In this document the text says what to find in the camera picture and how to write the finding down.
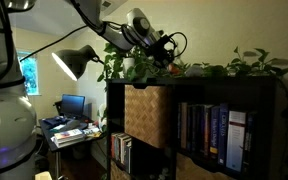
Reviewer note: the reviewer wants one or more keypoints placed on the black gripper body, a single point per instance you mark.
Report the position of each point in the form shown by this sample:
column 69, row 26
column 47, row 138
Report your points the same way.
column 162, row 57

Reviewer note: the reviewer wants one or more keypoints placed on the red plush toy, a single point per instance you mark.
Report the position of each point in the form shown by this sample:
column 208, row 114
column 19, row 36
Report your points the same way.
column 173, row 69

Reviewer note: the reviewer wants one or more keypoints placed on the white plush toy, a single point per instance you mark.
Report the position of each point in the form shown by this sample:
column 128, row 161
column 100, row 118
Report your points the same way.
column 194, row 71

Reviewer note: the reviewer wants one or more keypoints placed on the woven storage box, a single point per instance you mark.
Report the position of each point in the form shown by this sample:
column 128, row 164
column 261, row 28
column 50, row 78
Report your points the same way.
column 146, row 114
column 187, row 170

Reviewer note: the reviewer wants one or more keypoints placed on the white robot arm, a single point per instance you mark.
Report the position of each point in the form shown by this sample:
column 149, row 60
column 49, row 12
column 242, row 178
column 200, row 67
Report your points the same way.
column 17, row 116

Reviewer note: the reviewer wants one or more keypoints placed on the white plant pot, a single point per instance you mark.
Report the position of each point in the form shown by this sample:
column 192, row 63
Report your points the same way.
column 127, row 63

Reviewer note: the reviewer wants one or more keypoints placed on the green pothos plant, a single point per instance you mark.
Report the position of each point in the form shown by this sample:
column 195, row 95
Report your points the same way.
column 250, row 63

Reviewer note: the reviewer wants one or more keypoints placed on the blue textbook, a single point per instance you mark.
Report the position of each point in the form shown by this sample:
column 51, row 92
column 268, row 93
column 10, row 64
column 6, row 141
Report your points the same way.
column 222, row 139

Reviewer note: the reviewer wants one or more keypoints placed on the dark laptop screen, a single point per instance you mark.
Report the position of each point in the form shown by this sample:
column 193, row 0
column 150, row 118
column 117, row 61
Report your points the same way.
column 72, row 105

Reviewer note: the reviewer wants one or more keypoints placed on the black cube bookshelf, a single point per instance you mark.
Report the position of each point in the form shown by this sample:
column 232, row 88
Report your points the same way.
column 193, row 128

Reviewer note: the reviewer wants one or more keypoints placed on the stack of books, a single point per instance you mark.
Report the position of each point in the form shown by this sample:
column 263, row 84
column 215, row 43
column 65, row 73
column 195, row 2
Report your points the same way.
column 66, row 138

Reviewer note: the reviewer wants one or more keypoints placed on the black desk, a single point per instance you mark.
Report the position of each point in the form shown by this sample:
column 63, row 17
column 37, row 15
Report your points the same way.
column 48, row 132

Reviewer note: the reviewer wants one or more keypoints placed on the bright window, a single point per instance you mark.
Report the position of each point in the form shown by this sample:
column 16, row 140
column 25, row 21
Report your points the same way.
column 30, row 72

